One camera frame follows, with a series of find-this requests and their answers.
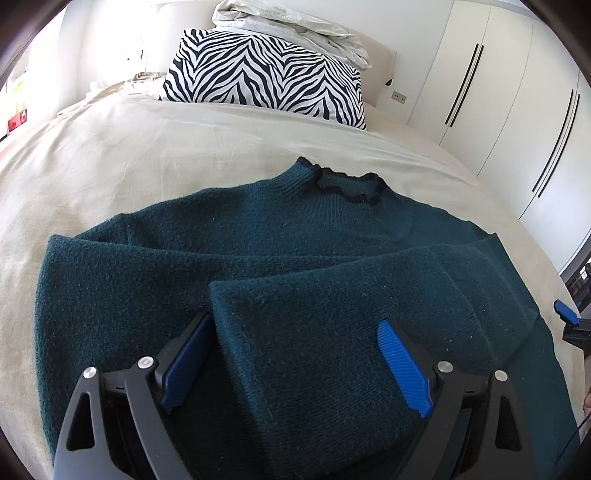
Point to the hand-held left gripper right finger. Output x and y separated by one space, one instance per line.
404 369

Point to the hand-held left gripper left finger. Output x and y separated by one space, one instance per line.
184 364

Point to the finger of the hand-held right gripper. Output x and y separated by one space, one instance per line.
567 313

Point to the dark teal knit sweater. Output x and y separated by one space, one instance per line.
295 240

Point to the dark cluttered shelf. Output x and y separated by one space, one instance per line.
579 286

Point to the beige bed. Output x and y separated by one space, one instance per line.
138 157

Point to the white wardrobe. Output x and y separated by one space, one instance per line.
508 92

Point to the red box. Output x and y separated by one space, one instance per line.
16 123

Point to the beige padded headboard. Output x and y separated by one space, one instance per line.
381 74

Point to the zebra print pillow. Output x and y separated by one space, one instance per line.
258 74

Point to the crumpled white duvet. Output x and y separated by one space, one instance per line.
286 18

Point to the beige wall socket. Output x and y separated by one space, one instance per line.
399 97

